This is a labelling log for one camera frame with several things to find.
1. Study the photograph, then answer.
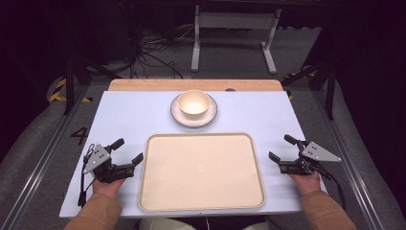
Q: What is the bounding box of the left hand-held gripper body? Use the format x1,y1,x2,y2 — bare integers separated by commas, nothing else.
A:
82,143,136,184

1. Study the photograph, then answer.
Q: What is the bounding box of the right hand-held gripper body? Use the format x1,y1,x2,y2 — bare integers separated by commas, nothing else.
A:
279,141,342,176

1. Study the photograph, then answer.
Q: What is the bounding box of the person's left hand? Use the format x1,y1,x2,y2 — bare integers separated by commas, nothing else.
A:
92,176,126,200

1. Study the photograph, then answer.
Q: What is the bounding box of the person's right hand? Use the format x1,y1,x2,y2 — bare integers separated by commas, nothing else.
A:
288,171,322,196

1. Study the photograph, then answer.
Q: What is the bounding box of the white table board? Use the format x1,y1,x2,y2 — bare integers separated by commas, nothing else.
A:
58,90,327,219

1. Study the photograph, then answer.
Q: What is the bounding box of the white plate with dark rim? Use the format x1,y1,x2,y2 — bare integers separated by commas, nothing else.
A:
169,92,218,129

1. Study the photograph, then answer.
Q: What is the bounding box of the black tripod stand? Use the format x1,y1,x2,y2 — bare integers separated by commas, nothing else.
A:
62,52,123,117
280,60,337,122

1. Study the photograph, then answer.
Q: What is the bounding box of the cream rectangular tray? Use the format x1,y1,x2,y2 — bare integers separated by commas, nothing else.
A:
137,132,266,213

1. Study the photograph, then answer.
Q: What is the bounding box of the wooden table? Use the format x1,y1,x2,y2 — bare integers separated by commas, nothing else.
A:
107,78,284,93

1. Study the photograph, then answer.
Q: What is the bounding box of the yellow black floor tape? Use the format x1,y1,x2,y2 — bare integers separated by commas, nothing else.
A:
47,78,94,104

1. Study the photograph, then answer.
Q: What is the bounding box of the cream bowl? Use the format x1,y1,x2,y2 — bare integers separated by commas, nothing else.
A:
177,89,212,117

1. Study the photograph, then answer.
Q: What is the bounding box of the white metal stand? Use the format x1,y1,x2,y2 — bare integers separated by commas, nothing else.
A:
190,4,282,76

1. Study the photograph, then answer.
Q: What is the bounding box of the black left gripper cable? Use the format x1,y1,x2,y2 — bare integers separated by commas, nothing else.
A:
77,143,98,209

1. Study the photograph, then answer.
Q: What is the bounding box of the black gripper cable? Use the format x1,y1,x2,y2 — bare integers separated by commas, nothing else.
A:
77,143,98,209
310,161,348,211

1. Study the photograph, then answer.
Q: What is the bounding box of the aluminium floor rail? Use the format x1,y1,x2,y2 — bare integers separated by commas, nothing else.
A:
309,90,381,230
0,83,94,230

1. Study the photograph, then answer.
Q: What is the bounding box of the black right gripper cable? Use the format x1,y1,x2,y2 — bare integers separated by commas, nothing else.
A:
310,161,348,211

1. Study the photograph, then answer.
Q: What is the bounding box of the bundle of floor cables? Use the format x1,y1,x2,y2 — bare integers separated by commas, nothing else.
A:
125,18,195,80

